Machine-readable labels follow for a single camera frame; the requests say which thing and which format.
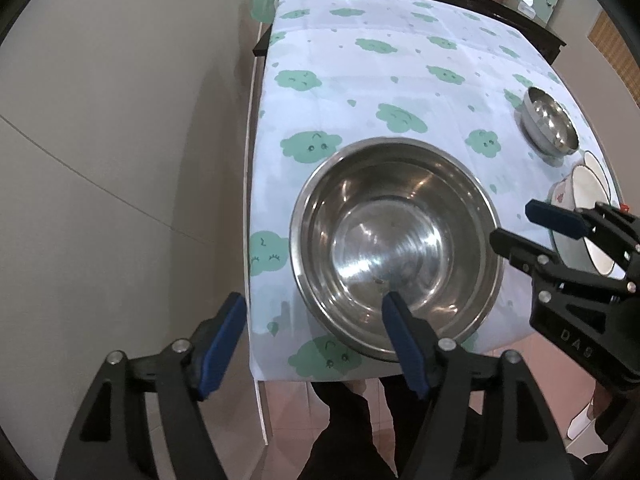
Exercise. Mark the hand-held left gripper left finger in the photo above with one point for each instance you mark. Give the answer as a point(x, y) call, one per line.
point(222, 345)

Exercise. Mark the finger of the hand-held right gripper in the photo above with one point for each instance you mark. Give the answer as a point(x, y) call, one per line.
point(525, 255)
point(555, 217)

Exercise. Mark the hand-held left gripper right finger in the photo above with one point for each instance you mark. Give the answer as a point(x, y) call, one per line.
point(405, 345)

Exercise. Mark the large white enamel bowl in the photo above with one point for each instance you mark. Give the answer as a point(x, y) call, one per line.
point(567, 242)

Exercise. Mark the small white enamel bowl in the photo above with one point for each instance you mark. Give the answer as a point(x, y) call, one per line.
point(590, 185)

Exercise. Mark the small steel bowl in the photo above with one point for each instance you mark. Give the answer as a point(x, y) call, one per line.
point(547, 120)

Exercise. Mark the large steel bowl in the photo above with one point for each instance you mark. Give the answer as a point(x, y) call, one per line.
point(390, 240)

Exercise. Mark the person's legs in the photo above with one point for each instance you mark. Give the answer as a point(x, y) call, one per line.
point(350, 435)

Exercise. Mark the yellow window blind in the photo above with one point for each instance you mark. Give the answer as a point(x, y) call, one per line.
point(617, 55)

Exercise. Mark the white tissue box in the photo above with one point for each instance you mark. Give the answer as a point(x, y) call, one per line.
point(527, 7)

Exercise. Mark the cloud print tablecloth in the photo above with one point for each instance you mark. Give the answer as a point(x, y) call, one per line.
point(350, 90)

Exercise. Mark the dark wooden bench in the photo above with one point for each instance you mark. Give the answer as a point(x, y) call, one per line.
point(262, 45)

